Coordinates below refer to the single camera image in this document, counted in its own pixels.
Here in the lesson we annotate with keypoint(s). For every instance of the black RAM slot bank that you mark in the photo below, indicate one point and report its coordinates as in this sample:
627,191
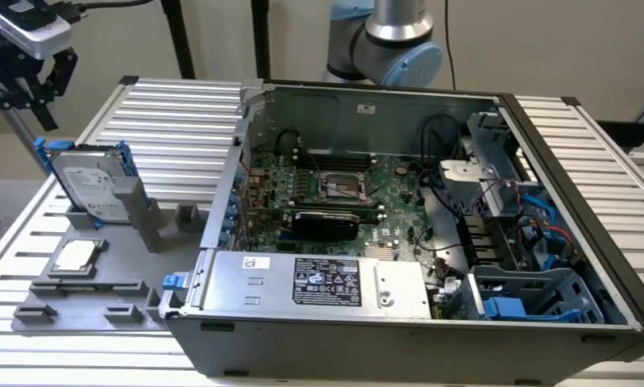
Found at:
335,205
337,161

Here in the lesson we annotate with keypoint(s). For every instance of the black flat plate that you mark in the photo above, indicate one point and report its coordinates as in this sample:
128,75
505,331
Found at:
623,135

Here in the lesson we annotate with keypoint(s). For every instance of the green motherboard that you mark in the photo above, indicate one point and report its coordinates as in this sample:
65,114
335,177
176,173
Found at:
396,209

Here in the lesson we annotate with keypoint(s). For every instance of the hard disk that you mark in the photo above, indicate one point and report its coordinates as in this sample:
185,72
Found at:
87,185

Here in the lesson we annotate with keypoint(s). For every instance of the grey disk bay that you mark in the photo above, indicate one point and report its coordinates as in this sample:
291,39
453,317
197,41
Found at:
541,284

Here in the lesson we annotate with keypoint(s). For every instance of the silver chipset heatsink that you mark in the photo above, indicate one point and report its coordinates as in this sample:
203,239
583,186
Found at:
379,252

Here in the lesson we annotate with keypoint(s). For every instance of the black table corner cap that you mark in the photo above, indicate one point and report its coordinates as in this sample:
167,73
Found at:
571,101
128,80

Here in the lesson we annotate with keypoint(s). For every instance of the black graphics card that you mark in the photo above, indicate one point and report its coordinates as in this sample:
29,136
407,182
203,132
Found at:
324,227

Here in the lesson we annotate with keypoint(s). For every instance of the CPU socket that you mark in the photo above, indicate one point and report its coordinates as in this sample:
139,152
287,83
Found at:
344,187

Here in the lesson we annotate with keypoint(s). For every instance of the metal drive cage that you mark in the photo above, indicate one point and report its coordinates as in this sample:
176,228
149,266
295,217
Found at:
493,185

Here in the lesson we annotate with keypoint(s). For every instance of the grey parts rack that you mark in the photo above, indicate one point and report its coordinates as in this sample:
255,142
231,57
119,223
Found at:
139,274

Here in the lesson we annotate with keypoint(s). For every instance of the silver power supply unit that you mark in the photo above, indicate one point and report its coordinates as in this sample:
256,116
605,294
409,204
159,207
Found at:
235,290

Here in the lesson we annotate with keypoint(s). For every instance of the black open PC case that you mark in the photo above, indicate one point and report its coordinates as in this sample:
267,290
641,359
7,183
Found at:
353,346

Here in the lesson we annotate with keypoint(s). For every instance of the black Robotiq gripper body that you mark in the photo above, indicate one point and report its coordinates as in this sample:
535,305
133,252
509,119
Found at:
9,66

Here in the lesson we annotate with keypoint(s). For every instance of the blue case latch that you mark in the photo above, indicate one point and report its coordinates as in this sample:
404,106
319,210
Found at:
173,281

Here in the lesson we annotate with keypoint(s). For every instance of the silver metal pole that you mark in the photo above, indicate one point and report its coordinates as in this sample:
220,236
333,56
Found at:
23,137

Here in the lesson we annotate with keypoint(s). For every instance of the black stand pole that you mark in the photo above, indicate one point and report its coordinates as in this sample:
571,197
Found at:
261,40
179,40

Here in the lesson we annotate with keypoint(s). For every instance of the silver CPU chip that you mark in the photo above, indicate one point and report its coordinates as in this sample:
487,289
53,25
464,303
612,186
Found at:
79,255

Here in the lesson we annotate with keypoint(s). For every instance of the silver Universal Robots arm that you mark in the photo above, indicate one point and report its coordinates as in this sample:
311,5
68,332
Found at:
396,28

